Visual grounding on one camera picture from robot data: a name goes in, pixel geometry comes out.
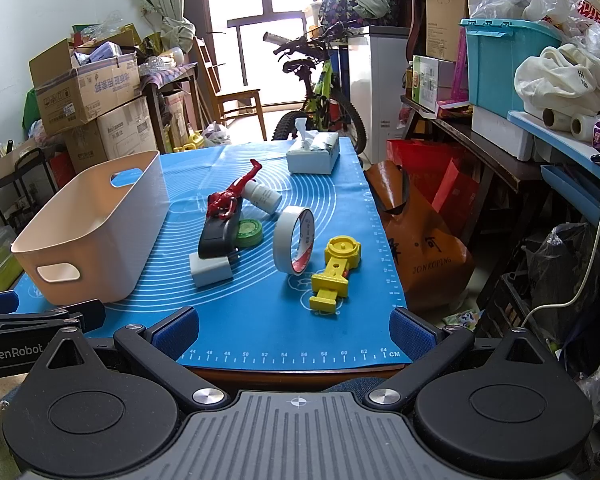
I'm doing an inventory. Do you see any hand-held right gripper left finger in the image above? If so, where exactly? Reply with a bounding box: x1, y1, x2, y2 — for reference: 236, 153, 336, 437
27, 306, 230, 409

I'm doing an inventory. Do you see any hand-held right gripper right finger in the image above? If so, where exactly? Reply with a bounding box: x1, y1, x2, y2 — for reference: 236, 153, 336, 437
362, 306, 571, 408

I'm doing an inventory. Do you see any white power adapter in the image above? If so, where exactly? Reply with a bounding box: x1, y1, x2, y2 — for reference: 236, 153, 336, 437
189, 252, 234, 289

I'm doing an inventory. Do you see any beige plastic basket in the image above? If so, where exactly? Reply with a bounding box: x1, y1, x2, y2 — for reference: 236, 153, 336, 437
11, 150, 171, 307

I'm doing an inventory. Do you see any yellow plastic toy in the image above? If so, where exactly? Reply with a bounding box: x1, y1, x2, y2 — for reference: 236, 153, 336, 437
309, 236, 362, 316

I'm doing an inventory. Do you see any black plastic device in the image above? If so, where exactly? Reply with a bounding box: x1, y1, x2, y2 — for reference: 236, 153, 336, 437
198, 215, 242, 261

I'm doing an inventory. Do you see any green round tin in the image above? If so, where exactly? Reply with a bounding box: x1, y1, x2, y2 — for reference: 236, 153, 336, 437
235, 219, 264, 248

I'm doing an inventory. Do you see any white tape roll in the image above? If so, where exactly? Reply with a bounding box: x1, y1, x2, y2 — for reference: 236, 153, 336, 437
272, 205, 316, 276

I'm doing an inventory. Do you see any red action figure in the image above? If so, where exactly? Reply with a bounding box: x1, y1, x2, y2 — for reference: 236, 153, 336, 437
206, 159, 263, 220

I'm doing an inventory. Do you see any white plastic bottle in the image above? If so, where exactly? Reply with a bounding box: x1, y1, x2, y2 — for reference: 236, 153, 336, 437
243, 180, 283, 217

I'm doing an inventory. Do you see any person's jeans leg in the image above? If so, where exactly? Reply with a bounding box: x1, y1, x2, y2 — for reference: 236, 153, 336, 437
322, 377, 387, 394

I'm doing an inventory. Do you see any orange paper bag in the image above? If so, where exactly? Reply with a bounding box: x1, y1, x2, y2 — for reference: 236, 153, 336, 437
364, 160, 476, 313

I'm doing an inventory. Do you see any black plastic crate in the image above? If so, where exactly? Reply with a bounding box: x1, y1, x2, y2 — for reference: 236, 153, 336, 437
475, 245, 556, 346

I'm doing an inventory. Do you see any blue silicone mat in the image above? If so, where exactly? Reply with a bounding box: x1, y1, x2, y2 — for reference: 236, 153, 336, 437
11, 136, 415, 367

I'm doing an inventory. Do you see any black metal cart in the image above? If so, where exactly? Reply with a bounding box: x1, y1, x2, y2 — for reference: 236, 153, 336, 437
0, 146, 66, 233

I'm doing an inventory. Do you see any red shopping bag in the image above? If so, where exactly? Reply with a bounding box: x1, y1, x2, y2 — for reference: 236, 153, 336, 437
386, 139, 481, 241

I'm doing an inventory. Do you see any black plastic bag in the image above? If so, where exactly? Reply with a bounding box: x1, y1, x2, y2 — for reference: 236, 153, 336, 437
526, 222, 600, 346

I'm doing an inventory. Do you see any yellow plastic jug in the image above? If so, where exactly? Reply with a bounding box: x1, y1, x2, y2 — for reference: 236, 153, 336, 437
173, 132, 205, 154

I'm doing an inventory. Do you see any dark wooden side table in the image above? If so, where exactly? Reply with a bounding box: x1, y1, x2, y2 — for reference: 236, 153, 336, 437
400, 95, 548, 306

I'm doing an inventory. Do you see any white tissue pack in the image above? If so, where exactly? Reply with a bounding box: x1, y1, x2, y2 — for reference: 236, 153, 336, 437
285, 117, 342, 176

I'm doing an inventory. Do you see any white plastic bag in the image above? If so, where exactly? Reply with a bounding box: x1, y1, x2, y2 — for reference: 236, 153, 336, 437
201, 121, 233, 147

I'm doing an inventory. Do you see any white foam box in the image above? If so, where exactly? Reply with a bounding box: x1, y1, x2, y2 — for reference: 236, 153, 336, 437
471, 105, 536, 163

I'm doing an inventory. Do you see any open cardboard box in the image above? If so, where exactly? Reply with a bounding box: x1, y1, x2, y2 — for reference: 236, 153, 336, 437
28, 35, 142, 137

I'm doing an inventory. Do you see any light blue shelf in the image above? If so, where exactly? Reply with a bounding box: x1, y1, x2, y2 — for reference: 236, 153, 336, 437
507, 110, 600, 241

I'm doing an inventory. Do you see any wooden chair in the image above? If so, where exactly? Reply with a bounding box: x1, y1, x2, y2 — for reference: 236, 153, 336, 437
195, 35, 269, 142

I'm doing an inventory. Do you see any cluttered cloth-covered table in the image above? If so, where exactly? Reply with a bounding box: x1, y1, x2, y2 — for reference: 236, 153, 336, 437
139, 45, 203, 153

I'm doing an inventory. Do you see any green white carton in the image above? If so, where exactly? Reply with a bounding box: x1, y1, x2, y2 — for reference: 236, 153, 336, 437
411, 55, 456, 113

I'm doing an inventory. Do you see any green black bicycle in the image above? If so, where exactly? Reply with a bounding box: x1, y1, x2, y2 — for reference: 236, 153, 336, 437
262, 21, 367, 155

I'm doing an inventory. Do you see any teal storage bin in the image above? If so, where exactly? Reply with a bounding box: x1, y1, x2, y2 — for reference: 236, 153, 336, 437
459, 17, 565, 120

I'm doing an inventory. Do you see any white cloth bag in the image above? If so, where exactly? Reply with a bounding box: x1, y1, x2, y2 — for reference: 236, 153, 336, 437
514, 45, 600, 117

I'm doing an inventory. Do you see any tall cardboard box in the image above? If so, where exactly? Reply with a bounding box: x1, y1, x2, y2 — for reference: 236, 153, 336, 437
424, 0, 473, 61

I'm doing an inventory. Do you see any white cable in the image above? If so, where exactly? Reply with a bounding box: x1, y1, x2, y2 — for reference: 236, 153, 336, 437
522, 169, 600, 330

